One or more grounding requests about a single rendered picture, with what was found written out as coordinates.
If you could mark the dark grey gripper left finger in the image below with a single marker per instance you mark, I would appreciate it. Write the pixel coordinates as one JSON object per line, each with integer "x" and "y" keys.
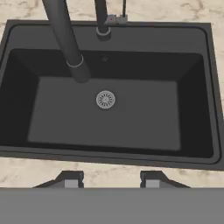
{"x": 71, "y": 178}

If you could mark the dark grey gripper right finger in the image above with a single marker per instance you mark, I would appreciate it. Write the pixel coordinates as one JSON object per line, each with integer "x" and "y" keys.
{"x": 151, "y": 178}

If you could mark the black kitchen sink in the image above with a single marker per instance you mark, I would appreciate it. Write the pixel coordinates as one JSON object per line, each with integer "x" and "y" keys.
{"x": 110, "y": 122}

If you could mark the silver sink drain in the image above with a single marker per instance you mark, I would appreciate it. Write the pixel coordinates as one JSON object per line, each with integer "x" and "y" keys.
{"x": 105, "y": 99}

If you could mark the black sink tap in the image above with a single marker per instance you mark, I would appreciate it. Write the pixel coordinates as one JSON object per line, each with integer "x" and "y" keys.
{"x": 70, "y": 43}

